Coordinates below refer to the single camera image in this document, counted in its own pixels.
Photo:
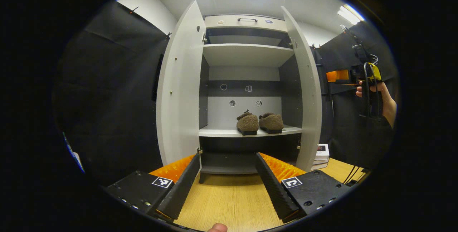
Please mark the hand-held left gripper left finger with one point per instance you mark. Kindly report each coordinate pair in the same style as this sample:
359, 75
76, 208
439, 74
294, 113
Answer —
182, 189

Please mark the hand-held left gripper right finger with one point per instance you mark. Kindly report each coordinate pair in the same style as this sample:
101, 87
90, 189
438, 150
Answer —
273, 192

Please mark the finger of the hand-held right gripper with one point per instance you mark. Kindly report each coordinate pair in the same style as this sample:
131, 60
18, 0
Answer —
336, 75

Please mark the grey cabinet door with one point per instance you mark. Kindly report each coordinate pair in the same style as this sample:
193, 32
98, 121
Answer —
309, 99
180, 92

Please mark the brown fuzzy shoe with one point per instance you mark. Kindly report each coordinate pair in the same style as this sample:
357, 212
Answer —
272, 121
247, 122

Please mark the grey shoe cabinet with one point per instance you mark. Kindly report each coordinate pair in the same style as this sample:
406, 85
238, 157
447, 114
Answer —
247, 54

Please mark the black backdrop cloth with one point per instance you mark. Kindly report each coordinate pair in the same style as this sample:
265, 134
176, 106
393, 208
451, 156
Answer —
343, 128
107, 99

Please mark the small ceiling light panel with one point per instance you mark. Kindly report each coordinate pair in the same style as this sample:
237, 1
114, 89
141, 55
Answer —
347, 15

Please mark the narrow ceiling light strip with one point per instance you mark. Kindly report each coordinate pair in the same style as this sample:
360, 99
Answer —
357, 11

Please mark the white paper sheet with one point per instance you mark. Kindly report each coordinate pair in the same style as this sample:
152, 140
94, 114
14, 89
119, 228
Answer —
77, 158

